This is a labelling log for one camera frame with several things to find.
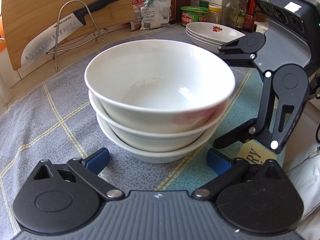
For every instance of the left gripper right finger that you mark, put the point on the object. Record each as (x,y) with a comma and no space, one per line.
(229,172)

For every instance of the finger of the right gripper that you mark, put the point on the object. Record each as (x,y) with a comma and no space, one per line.
(242,51)
(283,99)

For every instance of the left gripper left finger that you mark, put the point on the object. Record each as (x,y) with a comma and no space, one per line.
(88,169)

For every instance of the plain white bowl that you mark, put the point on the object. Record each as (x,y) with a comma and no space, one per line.
(155,157)

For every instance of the white floral bowl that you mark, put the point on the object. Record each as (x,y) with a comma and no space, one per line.
(156,142)

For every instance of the pink floral bowl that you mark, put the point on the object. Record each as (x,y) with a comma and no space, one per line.
(159,86)

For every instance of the white stained plate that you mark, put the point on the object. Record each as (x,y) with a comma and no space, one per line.
(205,45)

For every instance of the red label condiment bottle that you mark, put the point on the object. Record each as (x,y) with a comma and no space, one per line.
(249,13)

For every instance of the white plastic seasoning box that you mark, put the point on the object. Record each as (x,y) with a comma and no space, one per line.
(261,27)

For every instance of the clear glass oil bottle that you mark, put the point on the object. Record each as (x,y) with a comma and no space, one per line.
(229,13)

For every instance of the yellow lid spice jar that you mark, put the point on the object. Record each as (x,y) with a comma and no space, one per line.
(214,14)

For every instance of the grey blue dish towel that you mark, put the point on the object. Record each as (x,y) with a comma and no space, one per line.
(55,121)

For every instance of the green lid sauce tub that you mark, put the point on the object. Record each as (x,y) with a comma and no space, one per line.
(191,14)

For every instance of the dark soy sauce bottle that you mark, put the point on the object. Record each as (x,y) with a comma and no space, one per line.
(172,11)

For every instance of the dark knife block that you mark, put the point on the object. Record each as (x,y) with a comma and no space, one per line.
(181,0)

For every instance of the white printed food bag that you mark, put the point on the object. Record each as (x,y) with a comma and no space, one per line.
(155,14)

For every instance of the red white paper bag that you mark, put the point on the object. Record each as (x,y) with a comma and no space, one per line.
(137,5)

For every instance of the bamboo cutting board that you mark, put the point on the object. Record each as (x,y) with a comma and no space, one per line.
(23,20)

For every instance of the black handled kitchen knife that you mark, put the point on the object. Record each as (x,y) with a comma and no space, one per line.
(58,32)

